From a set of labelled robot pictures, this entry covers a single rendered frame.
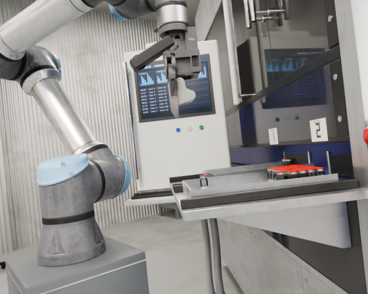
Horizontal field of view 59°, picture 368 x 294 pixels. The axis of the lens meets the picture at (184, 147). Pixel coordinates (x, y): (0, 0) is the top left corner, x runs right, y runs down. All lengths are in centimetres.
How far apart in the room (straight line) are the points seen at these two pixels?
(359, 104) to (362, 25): 17
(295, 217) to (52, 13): 73
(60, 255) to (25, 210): 395
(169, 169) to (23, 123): 327
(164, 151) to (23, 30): 100
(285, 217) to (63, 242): 50
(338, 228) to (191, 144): 97
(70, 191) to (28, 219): 398
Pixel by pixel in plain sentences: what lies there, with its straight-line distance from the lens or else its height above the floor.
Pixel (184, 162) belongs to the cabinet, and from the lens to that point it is 167.
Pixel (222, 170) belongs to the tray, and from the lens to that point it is 134.
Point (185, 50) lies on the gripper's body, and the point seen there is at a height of 123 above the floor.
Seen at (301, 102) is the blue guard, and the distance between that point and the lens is 103.
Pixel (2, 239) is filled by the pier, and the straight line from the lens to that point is 455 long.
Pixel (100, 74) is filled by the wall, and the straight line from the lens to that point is 518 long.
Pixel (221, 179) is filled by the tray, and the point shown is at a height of 90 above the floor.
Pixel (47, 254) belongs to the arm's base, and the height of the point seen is 82.
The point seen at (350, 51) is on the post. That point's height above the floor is 118.
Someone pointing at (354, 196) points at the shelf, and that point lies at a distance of 79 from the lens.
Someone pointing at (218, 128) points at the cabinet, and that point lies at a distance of 166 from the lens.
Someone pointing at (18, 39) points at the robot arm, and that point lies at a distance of 91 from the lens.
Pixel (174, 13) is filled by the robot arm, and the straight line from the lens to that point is 80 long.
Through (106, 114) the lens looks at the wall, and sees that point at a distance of 507.
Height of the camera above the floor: 101
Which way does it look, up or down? level
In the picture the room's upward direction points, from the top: 6 degrees counter-clockwise
